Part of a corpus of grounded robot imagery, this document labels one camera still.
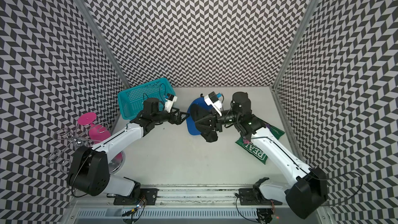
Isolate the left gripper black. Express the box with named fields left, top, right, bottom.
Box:
left=153, top=106, right=189, bottom=125

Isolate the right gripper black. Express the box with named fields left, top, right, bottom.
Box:
left=195, top=108, right=241, bottom=132

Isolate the blue baseball cap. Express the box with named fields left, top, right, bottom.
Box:
left=186, top=93, right=223, bottom=136

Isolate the black baseball cap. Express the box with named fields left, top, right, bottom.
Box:
left=190, top=104, right=218, bottom=143

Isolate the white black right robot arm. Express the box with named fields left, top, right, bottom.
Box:
left=191, top=92, right=328, bottom=219

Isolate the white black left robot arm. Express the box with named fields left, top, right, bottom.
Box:
left=67, top=97, right=189, bottom=199

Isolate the green snack bag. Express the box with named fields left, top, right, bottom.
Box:
left=235, top=124, right=285, bottom=164

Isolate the teal plastic basket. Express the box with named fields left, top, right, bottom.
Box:
left=118, top=78, right=176, bottom=120

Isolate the pink goblet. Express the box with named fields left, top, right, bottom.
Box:
left=77, top=112, right=111, bottom=144

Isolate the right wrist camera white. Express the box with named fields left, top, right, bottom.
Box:
left=204, top=91, right=223, bottom=116

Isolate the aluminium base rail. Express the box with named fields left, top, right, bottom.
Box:
left=60, top=185, right=335, bottom=224

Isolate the silver wire rack stand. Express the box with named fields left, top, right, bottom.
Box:
left=46, top=123, right=126, bottom=175

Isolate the aluminium corner post left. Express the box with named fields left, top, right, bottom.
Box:
left=73, top=0, right=130, bottom=88

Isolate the aluminium corner post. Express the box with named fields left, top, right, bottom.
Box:
left=272, top=0, right=331, bottom=90
left=73, top=0, right=130, bottom=88

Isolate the aluminium corner post right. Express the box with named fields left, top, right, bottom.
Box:
left=272, top=0, right=331, bottom=90

